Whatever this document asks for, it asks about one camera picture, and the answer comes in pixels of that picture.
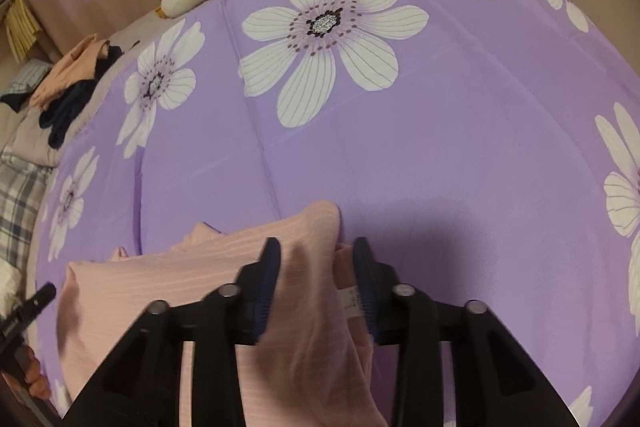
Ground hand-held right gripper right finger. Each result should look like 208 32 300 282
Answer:
352 237 576 427

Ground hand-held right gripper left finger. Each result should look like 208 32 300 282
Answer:
62 237 282 427

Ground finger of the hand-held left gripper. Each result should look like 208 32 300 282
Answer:
20 283 57 319

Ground pink ribbed shirt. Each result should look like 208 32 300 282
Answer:
55 199 391 427

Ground pile of clothes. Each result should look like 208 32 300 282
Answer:
39 44 125 148

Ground person's left hand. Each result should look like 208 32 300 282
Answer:
22 348 52 401

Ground white cloth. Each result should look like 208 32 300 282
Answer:
0 257 25 305

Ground plaid cloth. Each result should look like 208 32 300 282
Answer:
0 152 51 280

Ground purple floral blanket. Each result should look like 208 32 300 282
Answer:
35 0 640 427

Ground light blue striped cloth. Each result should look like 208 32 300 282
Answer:
9 59 55 94

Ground peach garment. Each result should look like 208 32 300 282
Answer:
29 33 112 108

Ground yellow fringed cloth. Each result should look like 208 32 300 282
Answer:
5 0 42 64

